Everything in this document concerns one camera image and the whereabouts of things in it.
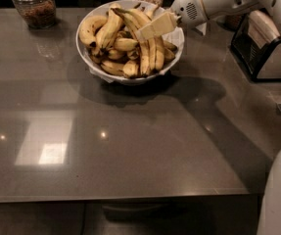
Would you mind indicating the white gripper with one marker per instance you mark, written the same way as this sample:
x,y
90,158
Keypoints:
x,y
186,9

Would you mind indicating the small banana right edge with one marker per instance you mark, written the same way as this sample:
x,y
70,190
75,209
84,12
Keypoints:
x,y
169,51

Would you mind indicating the long yellow banana middle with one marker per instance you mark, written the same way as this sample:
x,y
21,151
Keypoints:
x,y
133,25

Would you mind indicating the long yellow banana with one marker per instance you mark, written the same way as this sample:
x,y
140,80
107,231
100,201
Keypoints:
x,y
155,44
133,25

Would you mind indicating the long yellow banana right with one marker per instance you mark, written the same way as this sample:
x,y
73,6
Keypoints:
x,y
155,44

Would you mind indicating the small banana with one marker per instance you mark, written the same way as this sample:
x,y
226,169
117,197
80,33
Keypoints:
x,y
112,68
131,69
125,44

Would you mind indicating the yellow banana upper left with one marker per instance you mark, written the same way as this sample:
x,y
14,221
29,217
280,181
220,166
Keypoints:
x,y
108,32

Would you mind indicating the small banana bottom centre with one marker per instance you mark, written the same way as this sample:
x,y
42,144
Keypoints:
x,y
131,69

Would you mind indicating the small banana bottom left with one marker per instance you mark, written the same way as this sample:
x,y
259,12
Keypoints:
x,y
112,68

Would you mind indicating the white bowl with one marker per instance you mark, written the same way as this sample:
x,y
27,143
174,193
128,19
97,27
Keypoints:
x,y
93,57

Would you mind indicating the curved yellow banana left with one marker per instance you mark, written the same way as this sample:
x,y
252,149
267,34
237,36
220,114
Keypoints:
x,y
88,28

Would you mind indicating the white sign stand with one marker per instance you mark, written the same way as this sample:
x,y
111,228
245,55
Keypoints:
x,y
201,29

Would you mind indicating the glass jar right with nuts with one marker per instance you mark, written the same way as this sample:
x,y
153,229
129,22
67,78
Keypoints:
x,y
232,22

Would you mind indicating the glass jar with nuts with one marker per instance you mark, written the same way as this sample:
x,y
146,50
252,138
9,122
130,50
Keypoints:
x,y
232,22
37,13

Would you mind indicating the glass jar left with nuts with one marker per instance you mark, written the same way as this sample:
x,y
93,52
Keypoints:
x,y
37,13

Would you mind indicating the black wire napkin holder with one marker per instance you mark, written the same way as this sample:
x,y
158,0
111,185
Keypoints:
x,y
256,46

